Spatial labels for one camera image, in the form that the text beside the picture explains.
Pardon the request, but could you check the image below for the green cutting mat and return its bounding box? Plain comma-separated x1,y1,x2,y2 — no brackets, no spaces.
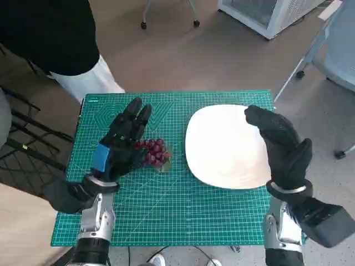
50,89,275,247

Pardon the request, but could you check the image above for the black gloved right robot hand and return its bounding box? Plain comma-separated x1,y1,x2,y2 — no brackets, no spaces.
244,105,313,192

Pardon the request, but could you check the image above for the grey round seat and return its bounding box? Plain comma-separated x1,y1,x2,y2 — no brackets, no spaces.
0,88,13,149

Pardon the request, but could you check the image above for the white cabinet appliance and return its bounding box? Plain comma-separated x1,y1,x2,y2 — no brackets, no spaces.
217,0,328,41

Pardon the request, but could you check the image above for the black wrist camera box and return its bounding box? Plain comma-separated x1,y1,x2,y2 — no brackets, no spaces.
291,195,352,249
43,178,94,214

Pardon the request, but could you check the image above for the blue-grey chair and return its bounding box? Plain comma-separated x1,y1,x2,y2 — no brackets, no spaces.
273,0,355,160

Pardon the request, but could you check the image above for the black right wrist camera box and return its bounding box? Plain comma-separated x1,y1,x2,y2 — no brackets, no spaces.
291,195,352,249

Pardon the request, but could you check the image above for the white square plate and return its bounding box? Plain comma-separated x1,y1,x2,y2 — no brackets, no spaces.
185,104,274,190

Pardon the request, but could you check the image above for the office chair base with casters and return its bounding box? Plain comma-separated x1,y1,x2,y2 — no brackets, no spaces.
140,0,201,30

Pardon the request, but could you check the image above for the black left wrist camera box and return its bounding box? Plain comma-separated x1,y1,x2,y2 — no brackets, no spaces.
43,178,94,214

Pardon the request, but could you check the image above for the person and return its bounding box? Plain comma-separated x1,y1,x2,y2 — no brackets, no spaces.
0,0,126,105

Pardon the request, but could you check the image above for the black wire rack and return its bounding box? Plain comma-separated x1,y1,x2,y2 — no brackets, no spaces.
0,44,74,196

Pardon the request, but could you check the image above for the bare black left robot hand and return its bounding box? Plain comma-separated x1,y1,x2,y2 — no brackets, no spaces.
91,98,153,181

